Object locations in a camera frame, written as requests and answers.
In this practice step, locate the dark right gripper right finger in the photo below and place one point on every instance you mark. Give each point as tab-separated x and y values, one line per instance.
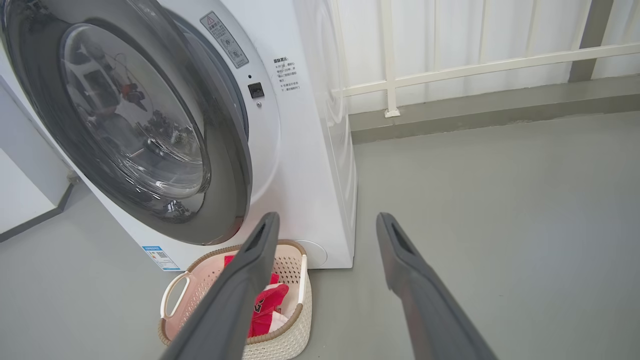
425	300

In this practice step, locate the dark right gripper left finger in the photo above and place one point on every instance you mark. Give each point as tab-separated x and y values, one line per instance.
235	300

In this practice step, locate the red and white clothing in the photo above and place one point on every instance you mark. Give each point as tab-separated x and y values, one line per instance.
270	300

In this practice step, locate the round black glass washer door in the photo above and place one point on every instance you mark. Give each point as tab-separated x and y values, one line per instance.
125	125

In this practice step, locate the cream laundry basket brown rim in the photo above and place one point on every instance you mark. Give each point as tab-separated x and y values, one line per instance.
290	340

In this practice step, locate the white front-load washing machine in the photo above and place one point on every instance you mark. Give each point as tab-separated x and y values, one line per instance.
310	175

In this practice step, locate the blue energy label sticker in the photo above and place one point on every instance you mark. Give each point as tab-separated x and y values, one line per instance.
160	258

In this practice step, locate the round white filter cover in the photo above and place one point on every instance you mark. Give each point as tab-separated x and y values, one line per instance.
315	254

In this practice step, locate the white metal railing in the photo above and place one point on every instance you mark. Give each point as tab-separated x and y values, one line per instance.
389	75

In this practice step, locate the grey warning sticker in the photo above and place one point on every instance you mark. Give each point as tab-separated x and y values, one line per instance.
225	40

